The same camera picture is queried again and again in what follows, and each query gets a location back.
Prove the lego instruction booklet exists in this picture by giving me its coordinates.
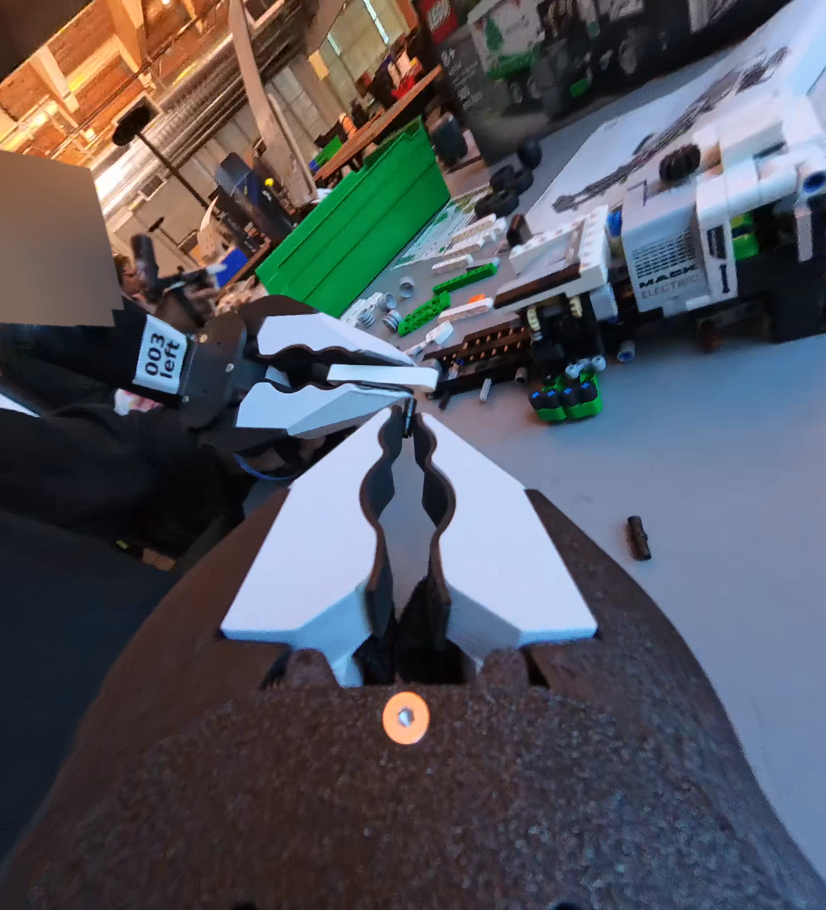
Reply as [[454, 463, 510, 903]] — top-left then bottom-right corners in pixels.
[[527, 0, 826, 214]]

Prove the background wooden desk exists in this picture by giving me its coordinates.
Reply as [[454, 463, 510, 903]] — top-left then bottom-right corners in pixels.
[[313, 67, 442, 179]]

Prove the thin white lego plate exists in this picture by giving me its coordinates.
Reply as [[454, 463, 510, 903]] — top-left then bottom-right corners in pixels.
[[326, 364, 440, 391]]

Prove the dark blue box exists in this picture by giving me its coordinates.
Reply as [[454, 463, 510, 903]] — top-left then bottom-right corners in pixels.
[[212, 151, 294, 243]]

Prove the small blue bin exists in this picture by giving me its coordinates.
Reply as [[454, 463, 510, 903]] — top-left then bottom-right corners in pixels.
[[224, 245, 272, 282]]

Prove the green plastic bin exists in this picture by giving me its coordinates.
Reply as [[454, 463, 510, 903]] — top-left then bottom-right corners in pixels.
[[255, 117, 451, 317]]

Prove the white curved stand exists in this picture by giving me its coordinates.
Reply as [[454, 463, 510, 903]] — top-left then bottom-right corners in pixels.
[[228, 0, 314, 207]]

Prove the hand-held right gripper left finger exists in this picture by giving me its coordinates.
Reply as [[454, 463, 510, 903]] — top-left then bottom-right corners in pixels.
[[220, 409, 403, 687]]

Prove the black stand lamp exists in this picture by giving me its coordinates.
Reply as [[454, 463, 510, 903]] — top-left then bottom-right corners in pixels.
[[110, 103, 218, 210]]

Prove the white lego truck model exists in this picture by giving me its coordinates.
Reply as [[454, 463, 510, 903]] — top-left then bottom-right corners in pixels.
[[423, 100, 826, 428]]

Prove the person's left forearm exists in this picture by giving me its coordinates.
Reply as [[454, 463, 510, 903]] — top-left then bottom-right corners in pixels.
[[0, 401, 272, 563]]

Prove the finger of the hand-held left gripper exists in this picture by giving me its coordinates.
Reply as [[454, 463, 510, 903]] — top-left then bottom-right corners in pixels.
[[253, 313, 420, 371], [235, 380, 415, 439]]

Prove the blue wristband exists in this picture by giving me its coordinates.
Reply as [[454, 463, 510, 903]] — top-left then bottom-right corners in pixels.
[[234, 455, 294, 486]]

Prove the black lego set box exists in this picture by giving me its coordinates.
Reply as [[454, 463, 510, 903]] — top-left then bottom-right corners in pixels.
[[413, 0, 784, 164]]

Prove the green lego frame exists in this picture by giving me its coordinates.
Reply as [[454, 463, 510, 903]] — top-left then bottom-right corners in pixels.
[[396, 293, 452, 338]]

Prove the person's black top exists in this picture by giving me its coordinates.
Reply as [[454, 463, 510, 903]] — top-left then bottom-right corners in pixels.
[[0, 491, 243, 910]]

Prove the dark grey container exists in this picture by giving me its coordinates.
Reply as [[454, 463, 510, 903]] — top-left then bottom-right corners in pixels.
[[427, 112, 469, 168]]

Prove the green lego beam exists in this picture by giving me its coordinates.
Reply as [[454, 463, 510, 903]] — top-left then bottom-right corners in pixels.
[[433, 262, 499, 294]]

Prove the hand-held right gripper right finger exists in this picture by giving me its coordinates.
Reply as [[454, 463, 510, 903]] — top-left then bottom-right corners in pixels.
[[413, 414, 599, 662]]

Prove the green white sticker sheet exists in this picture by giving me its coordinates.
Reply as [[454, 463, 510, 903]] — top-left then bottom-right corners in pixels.
[[390, 186, 494, 270]]

